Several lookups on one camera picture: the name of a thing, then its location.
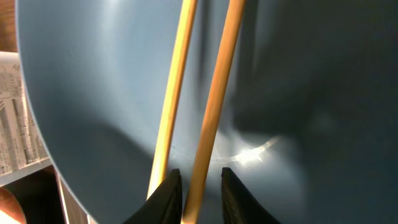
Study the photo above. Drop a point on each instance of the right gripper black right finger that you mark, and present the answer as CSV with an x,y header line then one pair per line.
x,y
239,205

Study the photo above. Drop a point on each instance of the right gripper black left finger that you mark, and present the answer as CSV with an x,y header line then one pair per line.
x,y
164,206

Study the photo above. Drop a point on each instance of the wooden chopstick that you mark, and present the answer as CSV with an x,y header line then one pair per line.
x,y
172,95
213,111

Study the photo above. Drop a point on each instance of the grey plastic dishwasher rack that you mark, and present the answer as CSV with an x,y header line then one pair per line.
x,y
22,150

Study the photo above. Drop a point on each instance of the dark blue plate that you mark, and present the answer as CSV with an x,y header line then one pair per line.
x,y
309,118

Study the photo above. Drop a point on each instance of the dark brown serving tray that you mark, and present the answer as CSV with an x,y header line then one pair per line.
x,y
40,197

